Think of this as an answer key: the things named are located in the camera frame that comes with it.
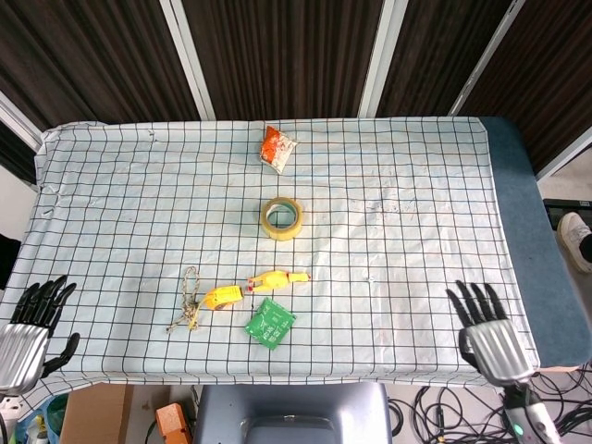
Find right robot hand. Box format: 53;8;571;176
444;279;536;388

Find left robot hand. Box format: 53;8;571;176
0;275;81;396

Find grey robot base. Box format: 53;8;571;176
191;381;394;444

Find cardboard box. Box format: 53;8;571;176
59;384;135;444

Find blue table pad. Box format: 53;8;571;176
478;115;592;369

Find white sneaker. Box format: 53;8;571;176
556;212;592;274

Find orange box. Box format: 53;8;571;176
154;402;194;444

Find green sachet packet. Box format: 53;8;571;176
243;297;297;352

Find yellow rubber chicken toy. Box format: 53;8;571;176
244;270;312;293

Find clear packing tape roll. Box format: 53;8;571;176
259;196;304;242

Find checkered white tablecloth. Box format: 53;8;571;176
0;116;541;402

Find orange white snack packet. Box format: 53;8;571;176
258;124;299;176

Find black floor cables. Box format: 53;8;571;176
386;367;592;444

